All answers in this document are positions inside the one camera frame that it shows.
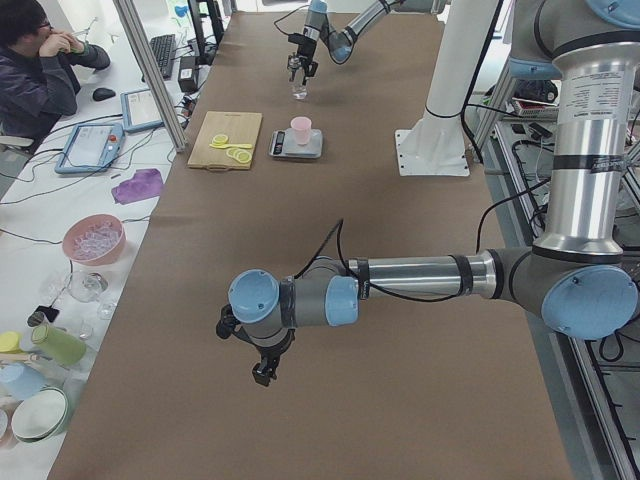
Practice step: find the lemon slice front top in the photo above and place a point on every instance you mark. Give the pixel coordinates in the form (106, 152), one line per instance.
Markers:
(219, 140)

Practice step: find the teach pendant tablet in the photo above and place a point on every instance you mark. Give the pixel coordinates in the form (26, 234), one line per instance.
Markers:
(139, 111)
(91, 147)

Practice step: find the white green bowl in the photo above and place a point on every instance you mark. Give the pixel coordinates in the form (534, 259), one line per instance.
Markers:
(42, 416)

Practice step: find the green tumbler cup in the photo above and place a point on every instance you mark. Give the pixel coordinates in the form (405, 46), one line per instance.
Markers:
(62, 347)

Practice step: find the bamboo cutting board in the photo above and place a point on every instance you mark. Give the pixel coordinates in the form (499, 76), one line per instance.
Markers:
(241, 127)

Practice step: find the black box on desk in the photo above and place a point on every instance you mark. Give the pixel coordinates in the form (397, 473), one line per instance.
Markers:
(188, 75)

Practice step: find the digital kitchen scale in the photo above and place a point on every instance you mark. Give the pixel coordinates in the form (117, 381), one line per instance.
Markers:
(284, 146)

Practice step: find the lemon slice far end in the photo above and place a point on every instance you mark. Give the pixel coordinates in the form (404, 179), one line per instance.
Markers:
(243, 157)

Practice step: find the seated person dark jacket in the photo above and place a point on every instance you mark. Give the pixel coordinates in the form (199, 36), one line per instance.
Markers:
(38, 84)

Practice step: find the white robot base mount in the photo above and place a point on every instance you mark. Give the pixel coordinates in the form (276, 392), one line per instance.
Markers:
(435, 145)

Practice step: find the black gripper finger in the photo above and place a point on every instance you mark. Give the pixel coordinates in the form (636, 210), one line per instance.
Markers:
(292, 66)
(226, 324)
(265, 371)
(311, 69)

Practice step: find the black computer mouse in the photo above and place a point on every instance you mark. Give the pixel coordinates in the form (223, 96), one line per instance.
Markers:
(102, 94)

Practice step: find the lemon slice middle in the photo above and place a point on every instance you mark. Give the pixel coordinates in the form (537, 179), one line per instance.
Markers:
(241, 156)

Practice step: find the clear glass bowl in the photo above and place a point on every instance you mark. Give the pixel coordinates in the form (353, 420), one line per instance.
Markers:
(85, 286)

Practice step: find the pink plastic cup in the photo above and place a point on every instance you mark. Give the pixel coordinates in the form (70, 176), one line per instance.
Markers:
(301, 127)

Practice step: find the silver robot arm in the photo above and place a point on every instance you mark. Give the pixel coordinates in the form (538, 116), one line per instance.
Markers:
(353, 236)
(340, 43)

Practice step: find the pink bowl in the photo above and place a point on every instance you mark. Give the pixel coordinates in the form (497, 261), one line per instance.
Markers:
(95, 240)

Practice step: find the purple cloth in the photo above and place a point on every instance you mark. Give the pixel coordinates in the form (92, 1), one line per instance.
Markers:
(144, 184)

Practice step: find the far teach pendant tablet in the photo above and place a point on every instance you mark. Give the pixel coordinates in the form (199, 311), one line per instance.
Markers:
(139, 111)

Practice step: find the aluminium frame post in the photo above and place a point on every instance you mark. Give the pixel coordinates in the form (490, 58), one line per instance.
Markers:
(139, 44)

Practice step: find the light blue cup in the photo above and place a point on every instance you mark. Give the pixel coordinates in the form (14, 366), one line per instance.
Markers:
(21, 380)

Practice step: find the glass sauce bottle metal spout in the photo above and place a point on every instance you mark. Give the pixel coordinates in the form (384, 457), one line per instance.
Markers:
(298, 85)

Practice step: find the black keyboard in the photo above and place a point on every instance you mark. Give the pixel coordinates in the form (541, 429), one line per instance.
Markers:
(163, 48)

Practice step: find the yellow cup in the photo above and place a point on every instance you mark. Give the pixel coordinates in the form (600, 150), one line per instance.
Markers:
(10, 342)

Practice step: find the yellow plastic knife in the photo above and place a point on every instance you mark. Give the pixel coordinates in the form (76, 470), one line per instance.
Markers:
(227, 146)

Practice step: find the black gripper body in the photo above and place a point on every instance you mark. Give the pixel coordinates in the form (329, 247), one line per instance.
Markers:
(274, 351)
(303, 49)

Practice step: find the near teach pendant tablet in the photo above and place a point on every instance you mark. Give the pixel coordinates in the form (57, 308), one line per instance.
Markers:
(91, 147)

